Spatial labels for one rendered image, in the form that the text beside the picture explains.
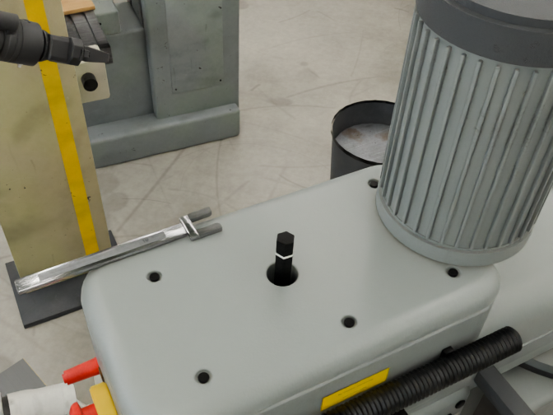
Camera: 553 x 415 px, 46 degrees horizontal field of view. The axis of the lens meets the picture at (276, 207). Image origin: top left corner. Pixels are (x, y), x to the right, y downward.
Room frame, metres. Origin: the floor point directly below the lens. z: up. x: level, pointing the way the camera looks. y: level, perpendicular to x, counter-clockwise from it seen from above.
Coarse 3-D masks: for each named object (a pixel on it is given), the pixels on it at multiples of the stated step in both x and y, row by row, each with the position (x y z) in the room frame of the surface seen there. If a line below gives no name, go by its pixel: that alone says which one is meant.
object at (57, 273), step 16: (208, 208) 0.58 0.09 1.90; (192, 224) 0.55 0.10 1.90; (144, 240) 0.52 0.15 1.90; (160, 240) 0.52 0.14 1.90; (96, 256) 0.49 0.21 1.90; (112, 256) 0.50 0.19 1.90; (128, 256) 0.50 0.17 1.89; (48, 272) 0.47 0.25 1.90; (64, 272) 0.47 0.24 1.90; (80, 272) 0.47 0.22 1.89; (16, 288) 0.44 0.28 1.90; (32, 288) 0.44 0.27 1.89
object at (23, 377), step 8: (24, 360) 1.25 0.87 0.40; (8, 368) 1.22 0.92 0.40; (16, 368) 1.22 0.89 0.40; (24, 368) 1.22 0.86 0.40; (0, 376) 1.18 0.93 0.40; (8, 376) 1.19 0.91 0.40; (16, 376) 1.19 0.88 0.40; (24, 376) 1.19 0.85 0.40; (32, 376) 1.19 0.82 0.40; (0, 384) 1.16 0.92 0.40; (8, 384) 1.16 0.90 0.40; (16, 384) 1.16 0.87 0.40; (24, 384) 1.16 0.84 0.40; (32, 384) 1.16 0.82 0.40; (40, 384) 1.16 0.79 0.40; (0, 392) 1.12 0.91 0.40; (8, 392) 1.13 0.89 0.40
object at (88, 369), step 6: (90, 360) 0.47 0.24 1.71; (96, 360) 0.47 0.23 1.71; (78, 366) 0.46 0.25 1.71; (84, 366) 0.46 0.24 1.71; (90, 366) 0.46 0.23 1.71; (96, 366) 0.46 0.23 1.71; (66, 372) 0.45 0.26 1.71; (72, 372) 0.45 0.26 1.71; (78, 372) 0.45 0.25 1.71; (84, 372) 0.45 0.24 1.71; (90, 372) 0.46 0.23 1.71; (96, 372) 0.46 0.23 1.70; (66, 378) 0.44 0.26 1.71; (72, 378) 0.45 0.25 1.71; (78, 378) 0.45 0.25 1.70; (84, 378) 0.45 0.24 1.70
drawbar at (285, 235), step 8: (288, 232) 0.50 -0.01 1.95; (280, 240) 0.49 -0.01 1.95; (288, 240) 0.49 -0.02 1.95; (280, 248) 0.48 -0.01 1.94; (288, 248) 0.48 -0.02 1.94; (280, 264) 0.48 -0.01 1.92; (288, 264) 0.48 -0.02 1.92; (280, 272) 0.48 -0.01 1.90; (288, 272) 0.48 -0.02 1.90; (280, 280) 0.48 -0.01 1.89; (288, 280) 0.48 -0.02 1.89
